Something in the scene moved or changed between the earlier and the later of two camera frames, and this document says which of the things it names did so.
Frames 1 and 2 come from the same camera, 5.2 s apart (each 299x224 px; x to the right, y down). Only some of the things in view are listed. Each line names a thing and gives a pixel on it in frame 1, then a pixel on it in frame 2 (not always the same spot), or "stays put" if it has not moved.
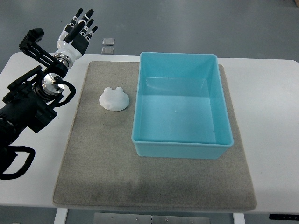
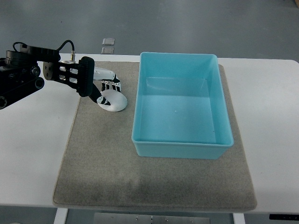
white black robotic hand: (74, 40) -> (104, 80)
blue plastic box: (180, 109) stays put
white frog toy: (114, 100) stays put
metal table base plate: (150, 218) stays put
